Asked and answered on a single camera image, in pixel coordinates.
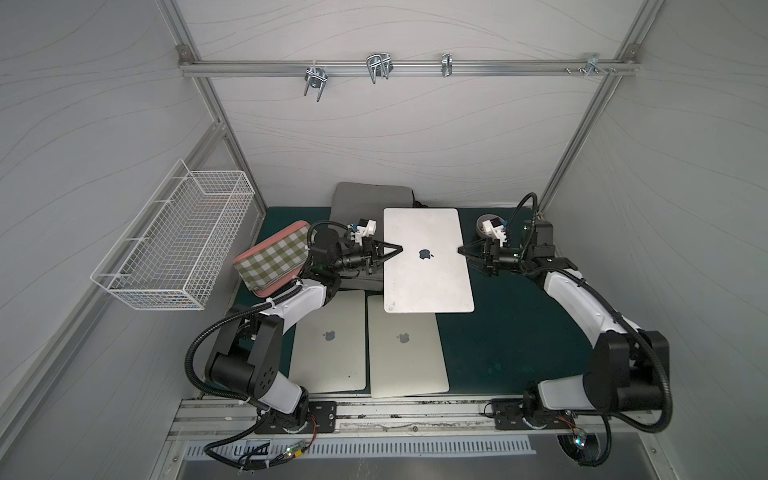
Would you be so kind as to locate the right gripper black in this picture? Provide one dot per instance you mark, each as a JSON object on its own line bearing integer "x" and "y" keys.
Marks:
{"x": 492, "y": 258}

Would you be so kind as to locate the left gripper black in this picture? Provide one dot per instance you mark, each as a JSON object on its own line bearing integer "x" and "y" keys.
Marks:
{"x": 368, "y": 259}

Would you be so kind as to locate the grey laptop sleeve bag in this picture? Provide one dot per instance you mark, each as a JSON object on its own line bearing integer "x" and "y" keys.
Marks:
{"x": 354, "y": 201}

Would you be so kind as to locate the silver apple laptop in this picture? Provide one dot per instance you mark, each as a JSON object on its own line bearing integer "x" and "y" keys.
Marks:
{"x": 329, "y": 350}
{"x": 405, "y": 353}
{"x": 428, "y": 275}

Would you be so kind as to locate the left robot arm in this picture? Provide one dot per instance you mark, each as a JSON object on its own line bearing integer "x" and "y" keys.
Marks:
{"x": 295, "y": 272}

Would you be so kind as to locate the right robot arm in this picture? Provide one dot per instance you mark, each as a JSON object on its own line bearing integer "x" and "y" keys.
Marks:
{"x": 628, "y": 369}

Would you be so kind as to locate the pink bowl with contents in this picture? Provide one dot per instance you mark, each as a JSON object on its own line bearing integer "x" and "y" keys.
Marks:
{"x": 491, "y": 226}

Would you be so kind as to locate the green checkered cloth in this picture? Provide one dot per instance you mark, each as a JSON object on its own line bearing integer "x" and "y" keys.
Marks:
{"x": 273, "y": 261}

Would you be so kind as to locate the metal hook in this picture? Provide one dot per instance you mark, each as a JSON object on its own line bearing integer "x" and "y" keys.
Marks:
{"x": 315, "y": 78}
{"x": 379, "y": 65}
{"x": 592, "y": 67}
{"x": 446, "y": 65}

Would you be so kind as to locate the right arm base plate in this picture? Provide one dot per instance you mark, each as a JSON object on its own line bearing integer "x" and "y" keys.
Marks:
{"x": 525, "y": 415}

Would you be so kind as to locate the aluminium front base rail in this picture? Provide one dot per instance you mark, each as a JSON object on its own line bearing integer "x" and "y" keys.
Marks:
{"x": 357, "y": 416}

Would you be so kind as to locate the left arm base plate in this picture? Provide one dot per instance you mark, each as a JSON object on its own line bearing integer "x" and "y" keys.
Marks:
{"x": 310, "y": 416}

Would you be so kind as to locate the white wire basket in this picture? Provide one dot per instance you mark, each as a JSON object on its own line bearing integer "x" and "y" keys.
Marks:
{"x": 171, "y": 253}

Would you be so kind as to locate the aluminium crossbar rail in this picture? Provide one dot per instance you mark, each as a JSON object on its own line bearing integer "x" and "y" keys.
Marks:
{"x": 192, "y": 67}

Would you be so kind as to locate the white slotted cable duct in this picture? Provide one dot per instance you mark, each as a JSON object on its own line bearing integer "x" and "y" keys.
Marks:
{"x": 377, "y": 447}

